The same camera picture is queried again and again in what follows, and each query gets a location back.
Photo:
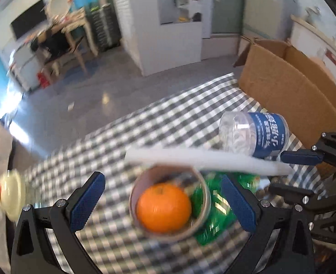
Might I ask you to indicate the oval vanity mirror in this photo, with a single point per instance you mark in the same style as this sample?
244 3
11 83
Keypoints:
58 8

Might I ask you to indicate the orange fruit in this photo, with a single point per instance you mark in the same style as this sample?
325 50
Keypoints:
164 208

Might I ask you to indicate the white dressing table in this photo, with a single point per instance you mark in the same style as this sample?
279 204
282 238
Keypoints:
74 20

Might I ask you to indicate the yellowish lidded jar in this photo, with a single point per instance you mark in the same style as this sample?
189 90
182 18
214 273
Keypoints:
12 194

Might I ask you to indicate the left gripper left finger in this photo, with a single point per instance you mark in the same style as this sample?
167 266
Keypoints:
32 251

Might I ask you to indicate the grey drawer tower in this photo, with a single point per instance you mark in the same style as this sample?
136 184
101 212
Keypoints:
105 27

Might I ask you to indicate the paper cup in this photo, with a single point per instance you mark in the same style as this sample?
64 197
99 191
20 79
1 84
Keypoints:
187 178

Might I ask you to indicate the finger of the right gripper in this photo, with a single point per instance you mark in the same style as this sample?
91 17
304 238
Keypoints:
306 198
323 151

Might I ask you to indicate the wooden chair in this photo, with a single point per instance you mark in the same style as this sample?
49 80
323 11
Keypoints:
58 45

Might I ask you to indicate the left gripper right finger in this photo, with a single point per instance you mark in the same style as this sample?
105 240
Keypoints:
293 250

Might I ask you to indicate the brown cardboard box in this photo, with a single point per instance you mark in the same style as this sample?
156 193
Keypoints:
285 81

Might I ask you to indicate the white foam stick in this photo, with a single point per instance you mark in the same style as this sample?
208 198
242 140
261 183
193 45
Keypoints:
203 159

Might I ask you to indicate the green snack bag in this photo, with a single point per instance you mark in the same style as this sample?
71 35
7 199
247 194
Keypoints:
221 216

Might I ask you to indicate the white refrigerator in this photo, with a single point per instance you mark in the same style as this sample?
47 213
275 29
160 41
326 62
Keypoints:
269 19

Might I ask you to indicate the white kitchen cabinet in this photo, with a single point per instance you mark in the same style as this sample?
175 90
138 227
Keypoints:
313 43

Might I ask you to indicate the clear blue-label water bottle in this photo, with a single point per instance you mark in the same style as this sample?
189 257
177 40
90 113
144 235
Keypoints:
253 134

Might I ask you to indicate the black television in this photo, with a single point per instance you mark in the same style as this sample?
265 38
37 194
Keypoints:
29 19

